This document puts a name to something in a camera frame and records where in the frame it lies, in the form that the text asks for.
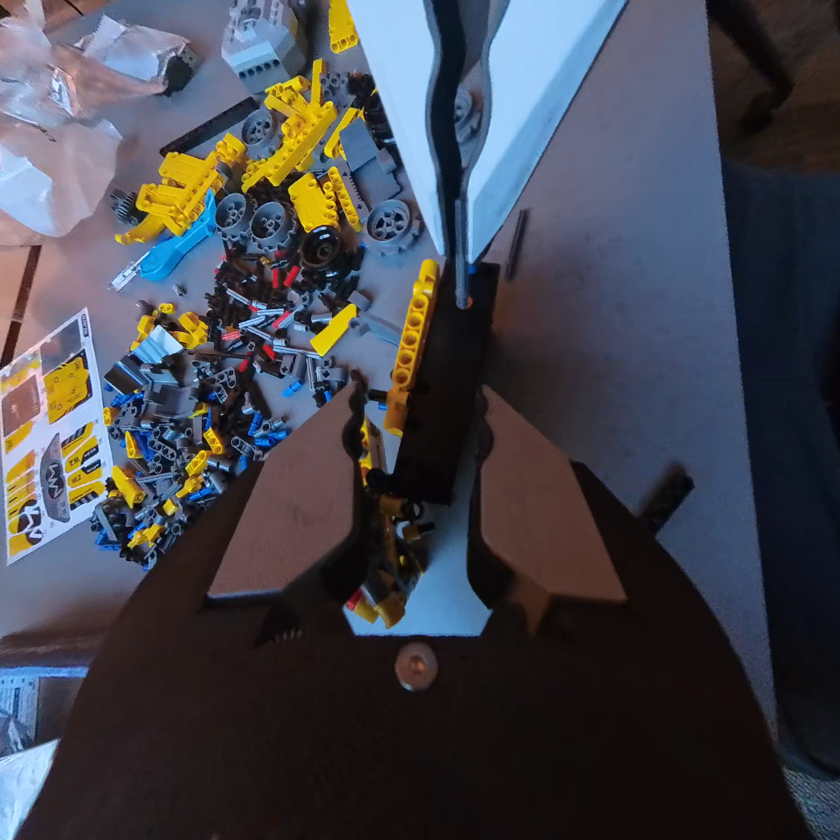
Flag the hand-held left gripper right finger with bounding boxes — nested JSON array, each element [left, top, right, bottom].
[[467, 386, 627, 634]]

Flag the long black holed beam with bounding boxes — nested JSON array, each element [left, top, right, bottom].
[[640, 462, 697, 534], [159, 97, 262, 158]]

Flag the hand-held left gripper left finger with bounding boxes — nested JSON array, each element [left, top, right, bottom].
[[209, 382, 370, 608]]

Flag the yellow toy brick vehicle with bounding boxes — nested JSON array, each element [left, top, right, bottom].
[[348, 258, 501, 630]]

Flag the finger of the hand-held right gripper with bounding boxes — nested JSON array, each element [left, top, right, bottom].
[[346, 0, 457, 258], [459, 0, 629, 263]]

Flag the grey battery block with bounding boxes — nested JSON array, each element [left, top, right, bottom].
[[222, 0, 309, 94]]

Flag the blue brick separator tool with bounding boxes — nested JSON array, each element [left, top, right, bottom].
[[140, 190, 219, 284]]

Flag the black rubber tyre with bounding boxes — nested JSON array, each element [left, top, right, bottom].
[[301, 225, 342, 269]]

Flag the yellow and grey sticker sheet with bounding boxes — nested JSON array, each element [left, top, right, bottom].
[[0, 307, 116, 567]]

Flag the dark blue cardboard kit box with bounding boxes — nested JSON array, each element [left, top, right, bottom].
[[0, 626, 106, 756]]

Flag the pile of small brick parts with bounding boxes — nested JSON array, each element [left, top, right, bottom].
[[92, 249, 371, 572]]

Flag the yellow curved panel piece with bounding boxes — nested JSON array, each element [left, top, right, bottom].
[[310, 303, 361, 358]]

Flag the yellow and grey brick assembly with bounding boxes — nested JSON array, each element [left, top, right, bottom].
[[241, 58, 367, 236]]

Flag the loose clear plastic bags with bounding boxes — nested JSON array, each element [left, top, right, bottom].
[[0, 13, 201, 245]]

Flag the grey desk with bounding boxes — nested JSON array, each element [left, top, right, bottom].
[[0, 0, 778, 723]]

